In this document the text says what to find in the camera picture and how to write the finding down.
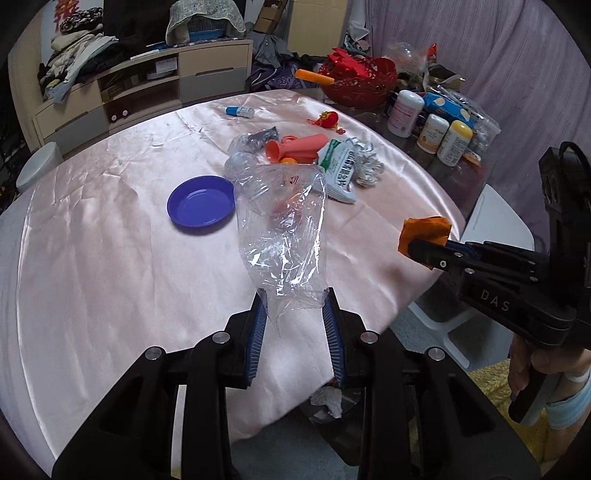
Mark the orange paper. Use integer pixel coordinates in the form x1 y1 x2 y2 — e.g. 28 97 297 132
398 216 452 258

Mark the white green medicine bag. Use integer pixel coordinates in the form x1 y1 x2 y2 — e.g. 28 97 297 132
318 139 356 204

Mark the clear plastic bag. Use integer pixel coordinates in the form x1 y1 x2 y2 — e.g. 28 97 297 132
224 152 327 330

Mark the coral plastic horn toy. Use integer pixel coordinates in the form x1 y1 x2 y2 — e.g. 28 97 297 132
264 134 329 164

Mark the red lantern ornament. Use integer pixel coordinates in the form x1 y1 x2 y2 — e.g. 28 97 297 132
307 111 346 135

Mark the small blue cap bottle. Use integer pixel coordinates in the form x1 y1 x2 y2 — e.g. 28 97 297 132
225 106 254 119

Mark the black trash bin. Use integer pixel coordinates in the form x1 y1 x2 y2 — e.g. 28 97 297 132
298 379 365 466

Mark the person right hand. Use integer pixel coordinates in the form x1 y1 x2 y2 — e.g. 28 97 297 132
508 334 590 397

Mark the white plastic chair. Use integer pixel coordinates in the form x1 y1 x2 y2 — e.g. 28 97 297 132
410 184 535 371

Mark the yellow cap bottle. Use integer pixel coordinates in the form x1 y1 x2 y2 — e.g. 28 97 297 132
437 120 473 167

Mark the clear storage box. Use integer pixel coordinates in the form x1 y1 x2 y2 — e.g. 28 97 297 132
456 93 501 156

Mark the white orange label bottle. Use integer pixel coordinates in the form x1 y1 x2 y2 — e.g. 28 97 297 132
417 114 450 154

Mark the blue cookie tin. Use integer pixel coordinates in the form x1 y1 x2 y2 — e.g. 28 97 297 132
423 92 476 128

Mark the white pink label bottle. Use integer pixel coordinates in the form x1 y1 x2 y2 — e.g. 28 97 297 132
388 90 424 138

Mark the pink satin tablecloth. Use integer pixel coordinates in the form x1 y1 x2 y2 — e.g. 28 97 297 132
1 90 465 474

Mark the red cutout basket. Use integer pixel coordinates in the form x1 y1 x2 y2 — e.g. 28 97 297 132
318 48 398 110

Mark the purple curtain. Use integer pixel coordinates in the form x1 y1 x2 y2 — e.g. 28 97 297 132
365 1 590 241

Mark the red snack bag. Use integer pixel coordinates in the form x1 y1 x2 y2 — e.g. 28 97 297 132
426 43 438 67

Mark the purple bag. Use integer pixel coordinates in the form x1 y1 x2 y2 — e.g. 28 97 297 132
245 55 325 93

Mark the beige standing air conditioner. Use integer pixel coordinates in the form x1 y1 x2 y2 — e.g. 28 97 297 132
287 0 348 56

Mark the cardboard box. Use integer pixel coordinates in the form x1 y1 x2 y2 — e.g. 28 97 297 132
253 0 288 34

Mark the beige tv cabinet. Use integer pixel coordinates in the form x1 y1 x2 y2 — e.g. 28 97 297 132
32 38 252 156

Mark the patterned cloth cover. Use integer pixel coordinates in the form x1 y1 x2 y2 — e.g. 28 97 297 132
165 0 246 46

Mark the black television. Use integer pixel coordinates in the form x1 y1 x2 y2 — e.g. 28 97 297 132
102 0 175 47

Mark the pile of clothes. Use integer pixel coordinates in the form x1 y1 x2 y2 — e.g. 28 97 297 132
37 0 118 103

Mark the orange foam handle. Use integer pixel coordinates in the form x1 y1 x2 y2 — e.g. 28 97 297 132
294 69 335 86

